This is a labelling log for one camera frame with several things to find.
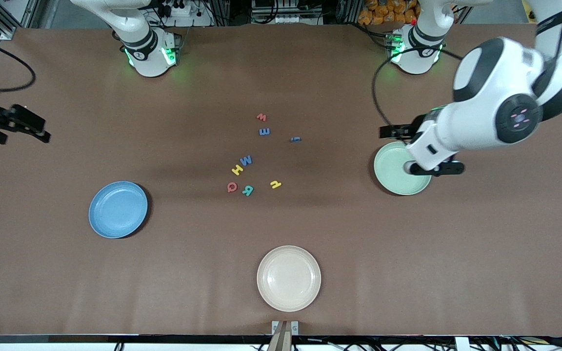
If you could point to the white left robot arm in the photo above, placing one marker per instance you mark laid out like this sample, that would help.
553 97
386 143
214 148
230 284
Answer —
486 97

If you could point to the aluminium camera mount post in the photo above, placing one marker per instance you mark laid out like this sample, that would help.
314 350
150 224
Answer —
285 336

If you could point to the yellow foam letter h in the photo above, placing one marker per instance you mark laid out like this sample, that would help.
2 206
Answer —
275 184
236 169

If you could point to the cream plate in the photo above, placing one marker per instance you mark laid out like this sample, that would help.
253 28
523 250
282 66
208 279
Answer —
289 278

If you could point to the teal foam letter R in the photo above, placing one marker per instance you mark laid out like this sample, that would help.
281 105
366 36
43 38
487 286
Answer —
248 190

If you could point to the orange items bag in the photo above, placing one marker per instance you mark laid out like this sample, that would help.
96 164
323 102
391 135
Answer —
383 14

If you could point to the table edge rail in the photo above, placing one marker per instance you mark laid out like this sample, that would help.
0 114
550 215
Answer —
115 339

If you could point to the blue plate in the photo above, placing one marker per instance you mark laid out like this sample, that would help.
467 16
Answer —
118 209

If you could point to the blue foam letter W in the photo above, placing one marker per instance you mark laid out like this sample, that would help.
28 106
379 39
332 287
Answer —
246 160

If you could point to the white power strip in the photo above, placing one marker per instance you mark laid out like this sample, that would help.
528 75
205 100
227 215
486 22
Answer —
291 18
181 9

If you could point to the red foam letter Q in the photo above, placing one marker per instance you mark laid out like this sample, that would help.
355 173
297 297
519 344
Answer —
229 187

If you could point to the red foam letter w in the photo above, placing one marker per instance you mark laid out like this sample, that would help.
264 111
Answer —
261 117

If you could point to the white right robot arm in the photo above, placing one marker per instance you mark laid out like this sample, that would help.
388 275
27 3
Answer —
149 53

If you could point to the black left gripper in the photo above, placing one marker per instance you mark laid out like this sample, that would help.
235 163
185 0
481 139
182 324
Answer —
416 126

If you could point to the green plate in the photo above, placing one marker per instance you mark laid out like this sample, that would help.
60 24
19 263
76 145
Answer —
398 183

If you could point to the blue foam letter m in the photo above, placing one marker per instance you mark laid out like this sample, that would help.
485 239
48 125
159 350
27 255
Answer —
264 131

